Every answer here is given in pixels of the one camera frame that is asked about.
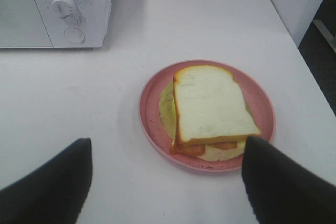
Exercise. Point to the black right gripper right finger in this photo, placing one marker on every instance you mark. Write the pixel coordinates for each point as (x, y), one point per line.
(282, 191)

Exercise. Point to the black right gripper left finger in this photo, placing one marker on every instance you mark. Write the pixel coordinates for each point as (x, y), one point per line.
(54, 192)

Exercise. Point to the sandwich with lettuce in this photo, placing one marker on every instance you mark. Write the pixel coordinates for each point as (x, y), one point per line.
(204, 112)

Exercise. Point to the pink round plate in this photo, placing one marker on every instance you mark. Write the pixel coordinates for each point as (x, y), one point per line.
(254, 95)

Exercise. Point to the round white door-release button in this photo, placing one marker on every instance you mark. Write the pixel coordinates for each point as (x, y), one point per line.
(74, 35)

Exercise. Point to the white timer knob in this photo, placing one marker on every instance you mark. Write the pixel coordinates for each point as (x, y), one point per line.
(65, 9)

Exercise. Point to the white table leg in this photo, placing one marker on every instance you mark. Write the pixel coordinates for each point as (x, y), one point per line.
(325, 33)

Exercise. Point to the white microwave oven body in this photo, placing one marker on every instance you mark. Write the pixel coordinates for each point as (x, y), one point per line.
(92, 21)

